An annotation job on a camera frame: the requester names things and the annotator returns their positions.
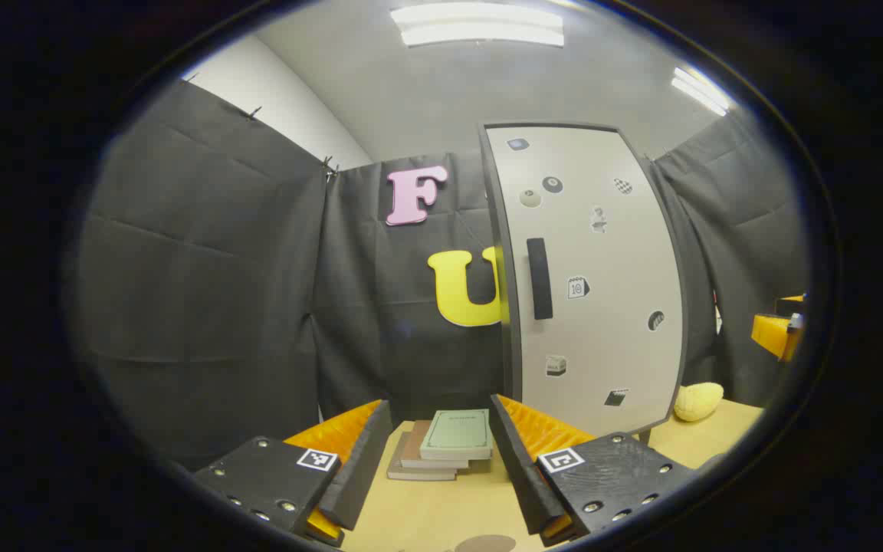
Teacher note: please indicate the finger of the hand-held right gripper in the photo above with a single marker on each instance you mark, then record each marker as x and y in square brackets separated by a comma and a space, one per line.
[773, 333]
[792, 298]

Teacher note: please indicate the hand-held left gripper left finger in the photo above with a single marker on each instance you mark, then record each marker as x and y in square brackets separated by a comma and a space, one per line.
[361, 475]

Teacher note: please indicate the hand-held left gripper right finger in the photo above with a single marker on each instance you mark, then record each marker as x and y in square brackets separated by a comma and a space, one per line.
[522, 475]

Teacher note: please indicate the round brown coaster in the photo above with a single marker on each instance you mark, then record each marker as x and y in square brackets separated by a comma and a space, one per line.
[485, 544]

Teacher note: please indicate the white cabinet door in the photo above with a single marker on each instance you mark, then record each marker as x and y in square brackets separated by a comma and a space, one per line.
[602, 345]

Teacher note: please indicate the dark grey cabinet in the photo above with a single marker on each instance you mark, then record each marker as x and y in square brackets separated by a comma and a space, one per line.
[509, 307]

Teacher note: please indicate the grey book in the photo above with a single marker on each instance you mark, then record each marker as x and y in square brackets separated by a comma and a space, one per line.
[398, 471]

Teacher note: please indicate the brown book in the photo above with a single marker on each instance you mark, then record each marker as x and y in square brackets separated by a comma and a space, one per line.
[413, 448]

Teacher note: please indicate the green notebook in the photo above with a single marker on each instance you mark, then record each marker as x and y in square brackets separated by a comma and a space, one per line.
[457, 433]

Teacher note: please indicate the long ceiling light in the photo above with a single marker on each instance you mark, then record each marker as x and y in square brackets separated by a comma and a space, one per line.
[480, 24]
[700, 90]

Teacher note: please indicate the black backdrop cloth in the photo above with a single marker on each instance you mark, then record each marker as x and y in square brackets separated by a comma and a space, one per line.
[204, 268]

